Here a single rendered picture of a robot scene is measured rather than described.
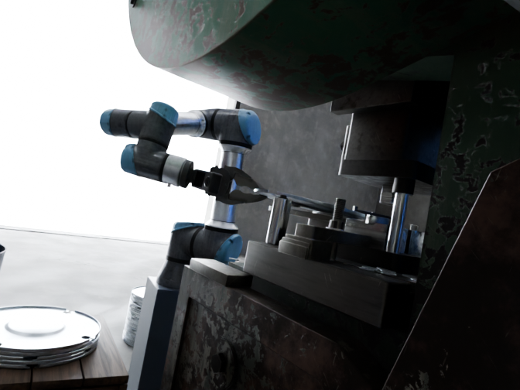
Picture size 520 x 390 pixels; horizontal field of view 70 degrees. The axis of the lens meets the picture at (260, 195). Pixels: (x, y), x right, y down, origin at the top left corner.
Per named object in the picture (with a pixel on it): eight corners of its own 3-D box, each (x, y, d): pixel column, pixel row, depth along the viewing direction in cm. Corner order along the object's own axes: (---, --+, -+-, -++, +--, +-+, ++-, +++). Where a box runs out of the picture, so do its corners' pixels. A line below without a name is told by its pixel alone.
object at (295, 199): (398, 230, 86) (398, 227, 86) (327, 205, 66) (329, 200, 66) (303, 209, 107) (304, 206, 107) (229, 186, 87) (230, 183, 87)
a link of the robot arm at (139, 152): (126, 134, 88) (114, 167, 87) (170, 146, 88) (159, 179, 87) (135, 145, 96) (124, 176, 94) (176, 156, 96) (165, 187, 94)
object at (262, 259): (241, 271, 69) (247, 239, 70) (378, 278, 97) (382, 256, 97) (379, 330, 46) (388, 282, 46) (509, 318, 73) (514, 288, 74)
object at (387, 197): (376, 202, 73) (379, 183, 73) (389, 206, 76) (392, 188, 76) (390, 203, 70) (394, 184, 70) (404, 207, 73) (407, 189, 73)
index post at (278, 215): (264, 242, 71) (273, 193, 71) (275, 243, 73) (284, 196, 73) (273, 244, 69) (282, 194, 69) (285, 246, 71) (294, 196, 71)
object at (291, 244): (277, 251, 58) (289, 187, 59) (344, 258, 69) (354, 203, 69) (304, 259, 54) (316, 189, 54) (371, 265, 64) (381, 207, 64)
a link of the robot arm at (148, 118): (135, 97, 94) (120, 136, 92) (169, 99, 89) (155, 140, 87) (154, 112, 101) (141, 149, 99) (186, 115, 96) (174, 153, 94)
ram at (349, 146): (326, 162, 78) (350, 26, 79) (367, 176, 87) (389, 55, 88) (401, 162, 64) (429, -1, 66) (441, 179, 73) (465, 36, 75)
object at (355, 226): (342, 241, 71) (346, 217, 71) (386, 248, 80) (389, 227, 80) (383, 250, 64) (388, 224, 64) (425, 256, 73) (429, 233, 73)
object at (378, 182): (333, 186, 72) (337, 159, 72) (389, 203, 84) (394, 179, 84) (409, 193, 59) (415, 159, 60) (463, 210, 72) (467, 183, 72)
